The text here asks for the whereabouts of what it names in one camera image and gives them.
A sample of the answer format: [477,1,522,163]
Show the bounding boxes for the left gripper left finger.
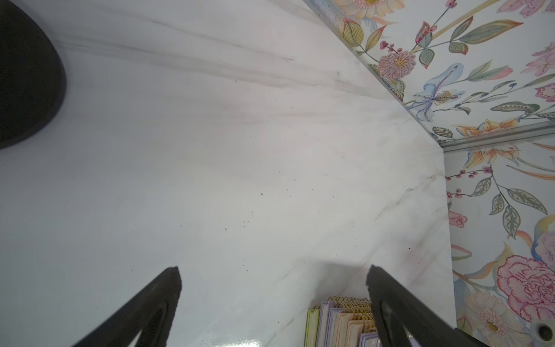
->
[75,267,182,346]

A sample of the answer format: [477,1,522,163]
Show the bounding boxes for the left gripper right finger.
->
[367,265,485,347]

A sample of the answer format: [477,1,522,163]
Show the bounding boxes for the purple calendar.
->
[358,332,382,347]
[325,307,345,347]
[316,301,335,347]

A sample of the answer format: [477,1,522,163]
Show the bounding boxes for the peach calendar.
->
[342,320,374,347]
[334,312,358,347]

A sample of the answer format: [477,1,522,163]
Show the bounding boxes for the yellow-green calendar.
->
[304,306,320,347]

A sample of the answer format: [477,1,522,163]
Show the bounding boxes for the blue microphone on stand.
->
[1,1,66,149]

